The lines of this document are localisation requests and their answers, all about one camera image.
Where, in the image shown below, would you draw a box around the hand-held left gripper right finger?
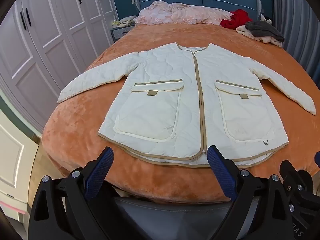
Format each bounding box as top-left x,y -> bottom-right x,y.
207,145 -> 293,240

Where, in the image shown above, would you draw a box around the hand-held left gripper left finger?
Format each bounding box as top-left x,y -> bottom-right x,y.
29,146 -> 114,240

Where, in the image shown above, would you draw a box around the white quilted jacket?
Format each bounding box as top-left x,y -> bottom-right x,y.
57,42 -> 317,169

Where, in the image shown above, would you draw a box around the orange plush blanket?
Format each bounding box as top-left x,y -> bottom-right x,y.
41,22 -> 320,204

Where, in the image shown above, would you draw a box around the white panelled door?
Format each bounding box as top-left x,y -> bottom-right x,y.
0,109 -> 41,217

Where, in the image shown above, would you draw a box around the white panelled wardrobe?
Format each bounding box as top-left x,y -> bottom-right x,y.
0,0 -> 116,136

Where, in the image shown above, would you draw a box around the grey knit garment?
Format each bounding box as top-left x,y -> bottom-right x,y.
245,20 -> 285,43

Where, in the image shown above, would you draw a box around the blue grey nightstand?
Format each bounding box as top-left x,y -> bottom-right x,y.
111,24 -> 137,43

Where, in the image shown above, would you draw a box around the grey curtain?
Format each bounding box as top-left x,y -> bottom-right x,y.
271,0 -> 320,81

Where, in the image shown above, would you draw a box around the cream fluffy garment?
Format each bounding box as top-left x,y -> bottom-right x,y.
236,25 -> 283,48

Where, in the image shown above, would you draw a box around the black white plush item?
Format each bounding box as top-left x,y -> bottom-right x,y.
260,13 -> 273,26

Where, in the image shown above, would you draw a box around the beige folded cloths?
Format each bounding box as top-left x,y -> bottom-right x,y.
117,16 -> 137,28

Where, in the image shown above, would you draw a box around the red cloth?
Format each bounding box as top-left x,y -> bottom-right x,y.
220,9 -> 253,30

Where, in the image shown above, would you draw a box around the pink floral quilt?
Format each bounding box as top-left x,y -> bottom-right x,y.
133,1 -> 234,26

